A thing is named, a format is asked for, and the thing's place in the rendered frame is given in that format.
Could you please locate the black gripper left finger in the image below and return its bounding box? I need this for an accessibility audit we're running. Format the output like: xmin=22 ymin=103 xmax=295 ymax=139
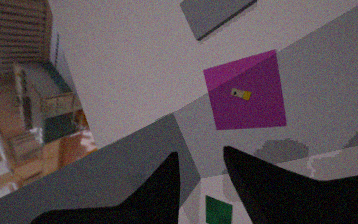
xmin=31 ymin=152 xmax=180 ymax=224

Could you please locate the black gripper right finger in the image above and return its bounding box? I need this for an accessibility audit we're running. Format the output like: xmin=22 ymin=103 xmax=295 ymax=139
xmin=223 ymin=146 xmax=358 ymax=224

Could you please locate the magenta square marking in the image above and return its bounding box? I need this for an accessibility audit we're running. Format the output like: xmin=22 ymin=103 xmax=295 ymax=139
xmin=203 ymin=49 xmax=287 ymax=130

